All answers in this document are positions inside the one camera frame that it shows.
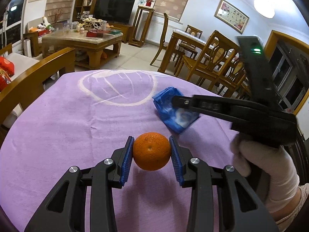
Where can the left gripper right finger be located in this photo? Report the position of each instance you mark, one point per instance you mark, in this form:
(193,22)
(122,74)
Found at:
(240,208)

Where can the wooden dining chair front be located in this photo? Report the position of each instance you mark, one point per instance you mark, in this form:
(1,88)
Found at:
(212,61)

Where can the orange fruit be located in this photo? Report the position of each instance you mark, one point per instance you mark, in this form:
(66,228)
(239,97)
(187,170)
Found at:
(151,151)

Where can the wooden chair by radiator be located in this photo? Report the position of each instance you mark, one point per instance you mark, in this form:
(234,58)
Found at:
(163,45)

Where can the purple tablecloth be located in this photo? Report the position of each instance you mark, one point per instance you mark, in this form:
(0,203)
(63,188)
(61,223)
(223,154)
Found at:
(80,121)

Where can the blue plastic wrapper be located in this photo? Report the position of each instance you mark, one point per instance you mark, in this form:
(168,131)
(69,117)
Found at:
(177,119)

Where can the wooden plant stand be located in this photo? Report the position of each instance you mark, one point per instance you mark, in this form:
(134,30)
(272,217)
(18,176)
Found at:
(141,25)

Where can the round ceiling lamp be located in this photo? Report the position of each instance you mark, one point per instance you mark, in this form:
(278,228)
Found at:
(265,8)

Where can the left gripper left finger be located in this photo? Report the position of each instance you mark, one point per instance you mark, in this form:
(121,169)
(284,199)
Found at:
(63,209)

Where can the right white gloved hand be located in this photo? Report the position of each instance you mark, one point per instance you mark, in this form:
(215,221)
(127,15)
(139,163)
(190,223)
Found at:
(284,193)

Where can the wooden coffee table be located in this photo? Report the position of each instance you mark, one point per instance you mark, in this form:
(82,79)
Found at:
(99,50)

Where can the framed picture on wall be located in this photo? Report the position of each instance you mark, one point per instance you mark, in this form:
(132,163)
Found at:
(232,16)

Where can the black flat television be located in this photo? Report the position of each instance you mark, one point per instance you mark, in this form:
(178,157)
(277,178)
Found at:
(113,10)

